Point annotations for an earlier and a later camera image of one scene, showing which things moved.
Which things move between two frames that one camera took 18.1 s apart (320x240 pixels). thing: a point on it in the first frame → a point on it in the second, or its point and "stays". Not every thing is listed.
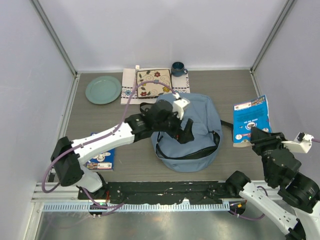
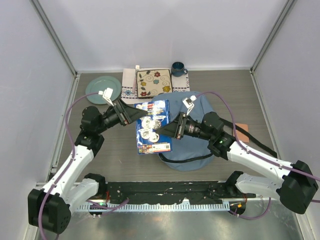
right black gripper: x=259 y=138 → x=173 y=129
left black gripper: x=183 y=136 → x=127 y=114
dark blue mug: x=178 y=69 stays
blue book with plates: x=102 y=161 → x=148 y=141
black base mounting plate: x=160 y=192 stays
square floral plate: x=153 y=89 stays
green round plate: x=103 y=90 stays
